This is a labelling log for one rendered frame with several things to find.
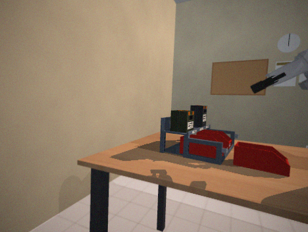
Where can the olive green tool case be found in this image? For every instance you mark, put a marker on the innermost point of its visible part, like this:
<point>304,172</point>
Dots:
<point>181,121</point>

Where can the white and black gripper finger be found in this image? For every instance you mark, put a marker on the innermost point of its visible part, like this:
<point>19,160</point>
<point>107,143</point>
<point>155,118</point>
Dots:
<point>265,83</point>

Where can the red bin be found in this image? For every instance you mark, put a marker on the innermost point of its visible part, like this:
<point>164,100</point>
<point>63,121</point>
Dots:
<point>261,157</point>
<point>200,149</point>
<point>216,135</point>

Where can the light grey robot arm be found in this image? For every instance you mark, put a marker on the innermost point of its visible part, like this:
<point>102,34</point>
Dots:
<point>304,56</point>

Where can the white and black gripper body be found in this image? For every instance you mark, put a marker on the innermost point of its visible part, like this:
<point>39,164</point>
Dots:
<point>291,69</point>

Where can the dark grey tool case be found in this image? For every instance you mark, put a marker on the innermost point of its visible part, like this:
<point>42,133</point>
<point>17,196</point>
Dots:
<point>200,115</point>

